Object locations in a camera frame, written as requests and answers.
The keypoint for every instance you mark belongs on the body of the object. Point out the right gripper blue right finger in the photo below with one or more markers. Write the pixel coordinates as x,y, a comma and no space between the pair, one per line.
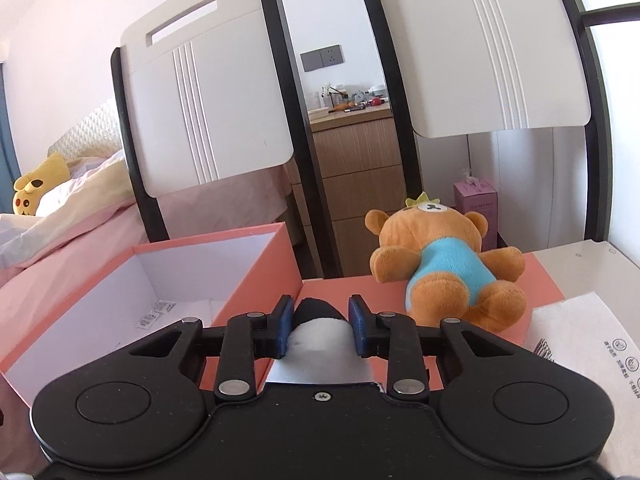
394,338

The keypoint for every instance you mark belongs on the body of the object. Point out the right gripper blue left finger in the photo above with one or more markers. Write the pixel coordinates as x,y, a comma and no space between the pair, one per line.
249,337

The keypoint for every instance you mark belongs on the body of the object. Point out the small panda plush toy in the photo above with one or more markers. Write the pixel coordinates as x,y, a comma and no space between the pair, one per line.
321,349

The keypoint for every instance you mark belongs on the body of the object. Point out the pink cardboard shoe box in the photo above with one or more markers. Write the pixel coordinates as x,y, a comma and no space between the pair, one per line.
211,277

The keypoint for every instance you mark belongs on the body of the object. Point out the brown bear plush blue shirt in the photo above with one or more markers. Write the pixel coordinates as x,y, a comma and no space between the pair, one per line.
439,253

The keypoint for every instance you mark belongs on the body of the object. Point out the white tissue pack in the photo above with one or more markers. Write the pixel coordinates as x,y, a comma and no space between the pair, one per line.
584,335

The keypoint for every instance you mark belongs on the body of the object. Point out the clutter on cabinet top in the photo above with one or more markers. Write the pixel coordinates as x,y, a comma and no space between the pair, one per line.
337,98

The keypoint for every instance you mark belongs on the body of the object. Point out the pink small gift box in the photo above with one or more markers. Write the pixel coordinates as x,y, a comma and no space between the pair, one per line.
478,195

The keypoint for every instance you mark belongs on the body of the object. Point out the wooden drawer cabinet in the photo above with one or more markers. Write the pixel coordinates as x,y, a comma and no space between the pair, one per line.
360,164

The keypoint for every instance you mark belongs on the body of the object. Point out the bed with pink bedding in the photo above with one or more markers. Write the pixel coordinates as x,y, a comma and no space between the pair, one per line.
85,223

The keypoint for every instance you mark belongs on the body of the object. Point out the left white folding chair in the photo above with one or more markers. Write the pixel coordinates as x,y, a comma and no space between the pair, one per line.
208,90

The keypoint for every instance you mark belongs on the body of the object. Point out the white folding chair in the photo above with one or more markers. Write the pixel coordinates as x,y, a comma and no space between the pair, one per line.
506,91
208,90

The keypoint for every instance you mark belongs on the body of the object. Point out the yellow pikachu plush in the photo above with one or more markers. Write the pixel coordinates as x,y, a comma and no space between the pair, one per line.
29,188

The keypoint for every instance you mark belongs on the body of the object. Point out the blue curtain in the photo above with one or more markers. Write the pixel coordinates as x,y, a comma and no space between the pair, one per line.
9,169

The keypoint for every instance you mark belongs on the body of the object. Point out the right white folding chair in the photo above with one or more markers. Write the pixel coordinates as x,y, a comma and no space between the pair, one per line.
506,91

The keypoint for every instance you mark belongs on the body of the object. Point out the grey wall socket panel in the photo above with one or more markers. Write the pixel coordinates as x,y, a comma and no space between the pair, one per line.
322,58

